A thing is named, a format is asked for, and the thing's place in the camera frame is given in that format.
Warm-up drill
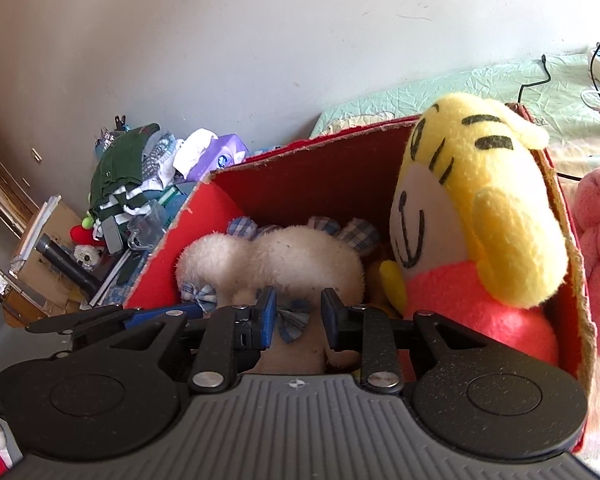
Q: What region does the red cardboard box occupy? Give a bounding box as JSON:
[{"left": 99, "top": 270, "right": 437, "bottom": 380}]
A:
[{"left": 124, "top": 117, "right": 594, "bottom": 422}]

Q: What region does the white USB cable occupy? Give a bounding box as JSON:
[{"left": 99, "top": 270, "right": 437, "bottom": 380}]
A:
[{"left": 578, "top": 86, "right": 600, "bottom": 114}]

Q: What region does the yellow tiger plush toy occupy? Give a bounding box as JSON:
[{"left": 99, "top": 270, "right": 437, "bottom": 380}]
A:
[{"left": 379, "top": 93, "right": 568, "bottom": 365}]

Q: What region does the cartoon print bed sheet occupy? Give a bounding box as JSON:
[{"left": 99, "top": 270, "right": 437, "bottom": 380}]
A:
[{"left": 311, "top": 51, "right": 600, "bottom": 474}]

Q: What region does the green striped garment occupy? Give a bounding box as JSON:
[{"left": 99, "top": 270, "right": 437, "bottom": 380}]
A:
[{"left": 88, "top": 122, "right": 160, "bottom": 221}]

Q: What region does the black charging cable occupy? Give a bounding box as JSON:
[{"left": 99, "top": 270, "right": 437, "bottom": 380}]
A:
[{"left": 517, "top": 0, "right": 600, "bottom": 183}]

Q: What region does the black cylinder flashlight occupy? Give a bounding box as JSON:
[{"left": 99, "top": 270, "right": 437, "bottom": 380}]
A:
[{"left": 35, "top": 234, "right": 102, "bottom": 299}]

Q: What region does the white bunny plush toy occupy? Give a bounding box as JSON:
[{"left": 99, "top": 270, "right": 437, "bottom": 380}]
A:
[{"left": 175, "top": 217, "right": 379, "bottom": 375}]

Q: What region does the purple tissue pack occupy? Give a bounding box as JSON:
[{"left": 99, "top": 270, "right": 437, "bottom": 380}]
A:
[{"left": 178, "top": 129, "right": 249, "bottom": 182}]

